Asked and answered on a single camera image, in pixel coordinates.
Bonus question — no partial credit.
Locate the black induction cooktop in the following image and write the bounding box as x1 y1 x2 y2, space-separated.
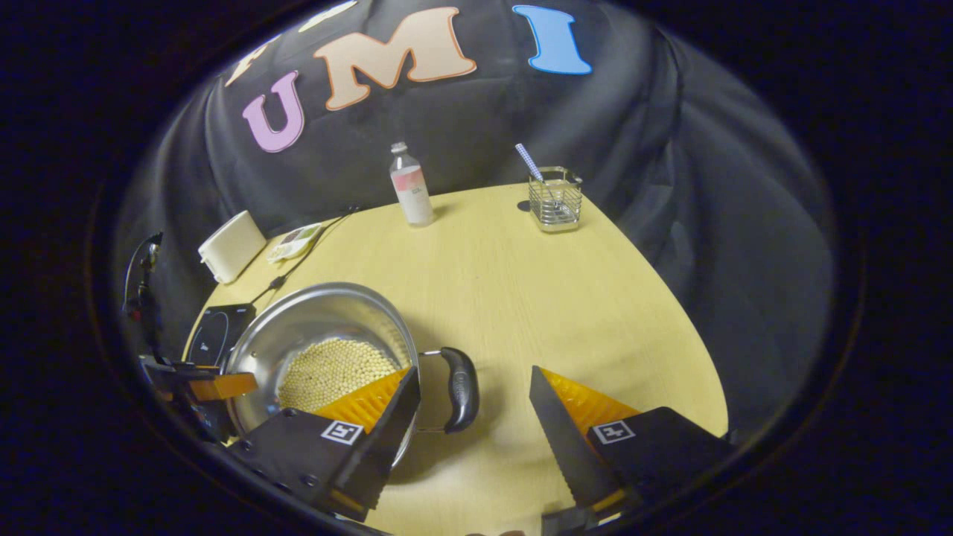
186 303 258 367

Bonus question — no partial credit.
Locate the small pink label bottle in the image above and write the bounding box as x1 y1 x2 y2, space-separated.
389 141 435 227

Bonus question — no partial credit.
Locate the black power cable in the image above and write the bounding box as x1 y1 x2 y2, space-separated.
249 207 362 306

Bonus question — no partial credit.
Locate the stainless steel pot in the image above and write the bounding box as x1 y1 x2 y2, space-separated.
223 281 481 470

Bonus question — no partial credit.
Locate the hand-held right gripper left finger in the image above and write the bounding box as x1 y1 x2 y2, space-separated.
223 365 421 522

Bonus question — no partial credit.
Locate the clear glass holder cup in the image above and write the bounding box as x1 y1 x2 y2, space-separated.
529 166 584 233

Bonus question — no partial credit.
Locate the pile of yellow soybeans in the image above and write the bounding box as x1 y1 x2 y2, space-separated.
277 337 403 414

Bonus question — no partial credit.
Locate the white toaster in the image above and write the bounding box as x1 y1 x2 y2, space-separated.
198 210 267 285

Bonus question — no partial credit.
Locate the checked handle spoon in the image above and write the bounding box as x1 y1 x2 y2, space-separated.
515 143 555 202

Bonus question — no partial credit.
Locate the white divided bean dish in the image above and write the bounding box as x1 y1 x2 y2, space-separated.
266 222 325 264

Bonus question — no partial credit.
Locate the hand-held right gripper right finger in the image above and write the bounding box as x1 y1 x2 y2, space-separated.
530 365 738 516

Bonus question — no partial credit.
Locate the black backdrop cloth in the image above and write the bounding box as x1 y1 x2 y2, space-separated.
112 0 838 447

